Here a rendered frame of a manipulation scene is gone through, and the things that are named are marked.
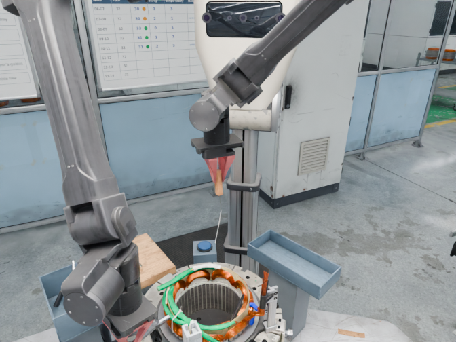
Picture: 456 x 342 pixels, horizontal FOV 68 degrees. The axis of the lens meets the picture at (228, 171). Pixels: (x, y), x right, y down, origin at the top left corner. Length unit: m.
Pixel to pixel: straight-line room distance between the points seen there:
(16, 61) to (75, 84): 2.20
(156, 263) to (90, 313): 0.50
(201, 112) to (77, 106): 0.21
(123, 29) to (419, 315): 2.74
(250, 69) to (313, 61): 2.29
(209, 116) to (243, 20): 0.38
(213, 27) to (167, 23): 1.88
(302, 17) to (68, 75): 0.35
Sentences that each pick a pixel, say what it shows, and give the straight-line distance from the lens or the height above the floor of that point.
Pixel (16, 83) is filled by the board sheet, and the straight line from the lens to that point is 2.76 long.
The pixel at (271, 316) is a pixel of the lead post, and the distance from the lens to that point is 0.75.
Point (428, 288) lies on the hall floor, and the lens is 2.76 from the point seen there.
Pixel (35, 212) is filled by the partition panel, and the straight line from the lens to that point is 3.14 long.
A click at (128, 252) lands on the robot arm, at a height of 1.37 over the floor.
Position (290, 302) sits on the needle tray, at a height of 0.93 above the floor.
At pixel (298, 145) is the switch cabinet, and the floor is 0.60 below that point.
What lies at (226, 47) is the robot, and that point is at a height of 1.60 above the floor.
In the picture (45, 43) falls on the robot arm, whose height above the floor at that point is 1.65.
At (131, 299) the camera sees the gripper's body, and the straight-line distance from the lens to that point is 0.59.
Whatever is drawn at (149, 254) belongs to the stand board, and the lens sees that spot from 1.02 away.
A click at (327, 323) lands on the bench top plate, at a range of 1.24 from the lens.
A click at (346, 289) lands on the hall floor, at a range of 2.52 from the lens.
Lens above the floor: 1.70
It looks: 26 degrees down
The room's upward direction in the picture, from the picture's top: straight up
